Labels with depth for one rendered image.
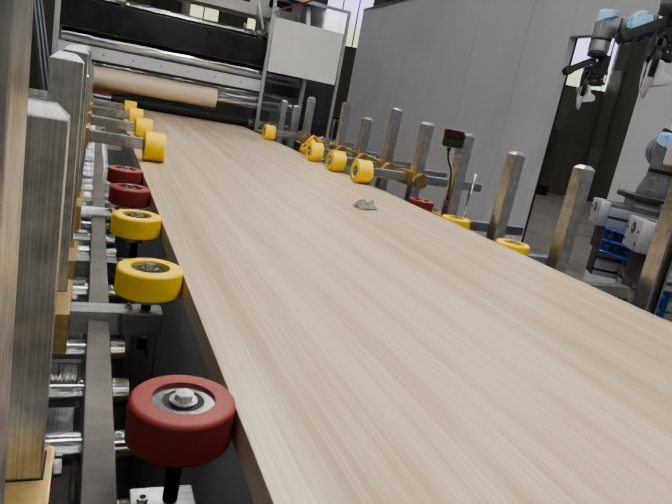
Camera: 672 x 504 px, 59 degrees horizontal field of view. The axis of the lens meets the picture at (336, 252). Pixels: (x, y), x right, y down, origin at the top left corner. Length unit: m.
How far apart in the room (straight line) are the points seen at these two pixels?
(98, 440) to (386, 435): 0.24
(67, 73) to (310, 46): 3.36
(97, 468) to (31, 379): 0.09
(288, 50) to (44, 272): 3.61
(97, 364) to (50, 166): 0.28
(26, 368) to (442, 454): 0.31
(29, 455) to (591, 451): 0.45
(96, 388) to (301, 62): 3.53
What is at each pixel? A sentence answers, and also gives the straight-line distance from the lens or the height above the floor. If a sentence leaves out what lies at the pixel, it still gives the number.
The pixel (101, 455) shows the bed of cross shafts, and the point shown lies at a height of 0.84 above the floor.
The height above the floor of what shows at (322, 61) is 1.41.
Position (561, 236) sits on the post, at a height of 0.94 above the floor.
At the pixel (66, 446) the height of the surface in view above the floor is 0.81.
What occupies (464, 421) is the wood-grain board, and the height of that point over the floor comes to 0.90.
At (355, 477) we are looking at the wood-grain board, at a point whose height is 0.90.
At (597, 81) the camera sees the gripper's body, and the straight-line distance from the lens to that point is 2.53.
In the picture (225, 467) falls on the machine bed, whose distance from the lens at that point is 0.72.
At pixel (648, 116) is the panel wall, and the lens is 5.03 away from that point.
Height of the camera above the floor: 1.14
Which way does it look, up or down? 14 degrees down
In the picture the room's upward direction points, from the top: 11 degrees clockwise
